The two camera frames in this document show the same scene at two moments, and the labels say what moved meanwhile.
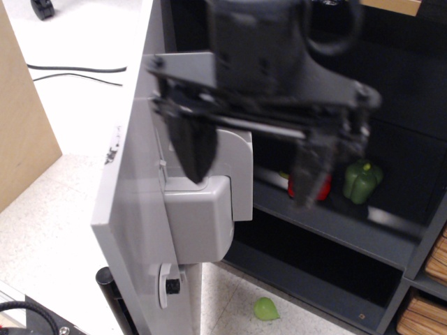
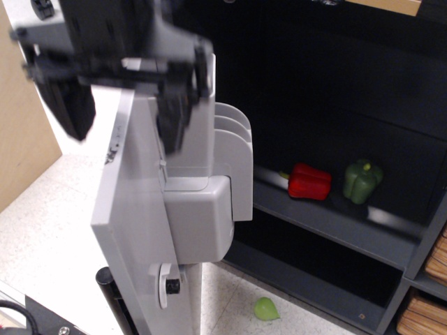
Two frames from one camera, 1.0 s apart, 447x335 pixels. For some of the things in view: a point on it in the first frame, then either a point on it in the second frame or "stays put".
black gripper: [260, 77] → [101, 41]
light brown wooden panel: [28, 146] stays put
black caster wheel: [43, 8] stays put
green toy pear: [265, 309] stays put
